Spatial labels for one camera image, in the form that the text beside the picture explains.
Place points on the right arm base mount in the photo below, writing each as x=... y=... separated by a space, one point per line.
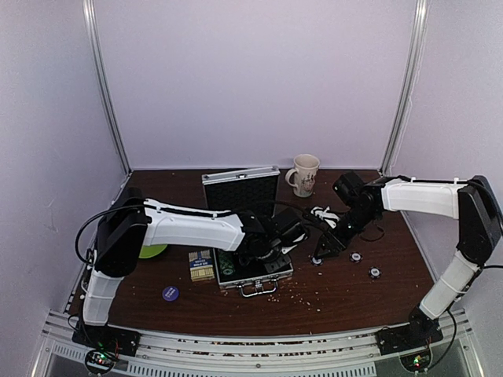
x=402 y=339

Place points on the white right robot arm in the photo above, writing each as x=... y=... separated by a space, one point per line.
x=471 y=203

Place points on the purple poker chip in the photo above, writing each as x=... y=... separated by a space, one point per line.
x=316 y=261
x=355 y=257
x=375 y=273

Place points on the green plate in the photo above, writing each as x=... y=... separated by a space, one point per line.
x=152 y=251

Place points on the left circuit board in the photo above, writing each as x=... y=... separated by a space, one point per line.
x=98 y=362

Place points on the blue Texas Hold'em card box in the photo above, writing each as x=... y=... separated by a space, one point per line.
x=201 y=265

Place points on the green chip stack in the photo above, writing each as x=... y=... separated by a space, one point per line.
x=226 y=265

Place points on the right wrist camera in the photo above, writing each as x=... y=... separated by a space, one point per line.
x=347 y=187

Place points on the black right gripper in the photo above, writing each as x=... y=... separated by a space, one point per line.
x=328 y=242

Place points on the left aluminium frame post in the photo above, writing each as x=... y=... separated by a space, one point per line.
x=89 y=12

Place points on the cream ceramic mug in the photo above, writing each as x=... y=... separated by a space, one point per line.
x=301 y=178

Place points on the aluminium poker case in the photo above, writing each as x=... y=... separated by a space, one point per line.
x=233 y=189

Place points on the aluminium front rail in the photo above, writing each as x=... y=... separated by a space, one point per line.
x=346 y=353

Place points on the aluminium frame post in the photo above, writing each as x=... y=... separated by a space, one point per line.
x=89 y=12
x=416 y=47

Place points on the right aluminium frame post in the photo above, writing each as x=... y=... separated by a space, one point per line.
x=416 y=47

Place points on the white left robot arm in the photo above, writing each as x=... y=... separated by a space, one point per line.
x=134 y=222

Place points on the circuit board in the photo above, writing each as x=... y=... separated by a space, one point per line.
x=98 y=362
x=416 y=362

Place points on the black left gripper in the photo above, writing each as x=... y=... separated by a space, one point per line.
x=275 y=266

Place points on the right circuit board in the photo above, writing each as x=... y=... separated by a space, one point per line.
x=416 y=362

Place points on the purple round button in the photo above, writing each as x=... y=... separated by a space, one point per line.
x=170 y=293

